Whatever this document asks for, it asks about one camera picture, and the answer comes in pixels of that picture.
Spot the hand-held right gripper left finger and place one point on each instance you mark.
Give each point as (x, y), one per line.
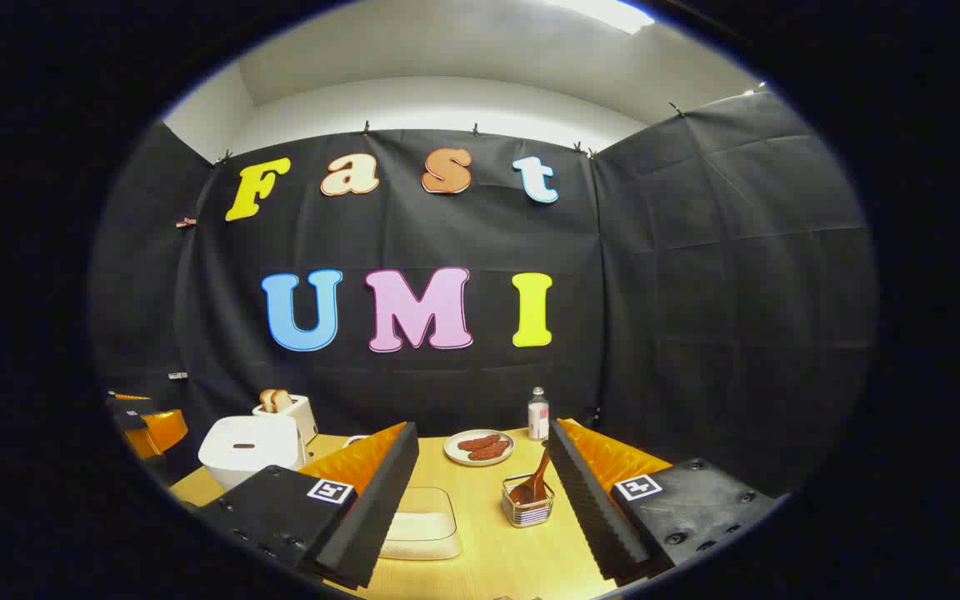
(380, 508)

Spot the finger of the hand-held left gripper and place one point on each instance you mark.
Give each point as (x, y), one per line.
(162, 432)
(128, 408)

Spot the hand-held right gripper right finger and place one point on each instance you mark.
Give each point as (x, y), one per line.
(588, 508)

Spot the brown wooden spoon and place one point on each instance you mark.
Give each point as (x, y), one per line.
(537, 483)

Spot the white rice cooker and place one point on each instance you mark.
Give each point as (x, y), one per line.
(251, 454)

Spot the white round plate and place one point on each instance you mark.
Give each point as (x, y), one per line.
(457, 454)

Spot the clear bottle pink label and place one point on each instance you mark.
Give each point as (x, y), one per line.
(538, 417)

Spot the toast bread slice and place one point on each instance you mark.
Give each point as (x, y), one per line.
(282, 399)
(267, 401)

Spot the red sausage piece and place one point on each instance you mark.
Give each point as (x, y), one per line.
(490, 452)
(478, 442)

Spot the white toaster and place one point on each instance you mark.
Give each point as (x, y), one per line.
(301, 417)

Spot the black backdrop cloth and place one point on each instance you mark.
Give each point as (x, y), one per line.
(697, 292)

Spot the ceiling light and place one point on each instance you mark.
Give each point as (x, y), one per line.
(605, 12)

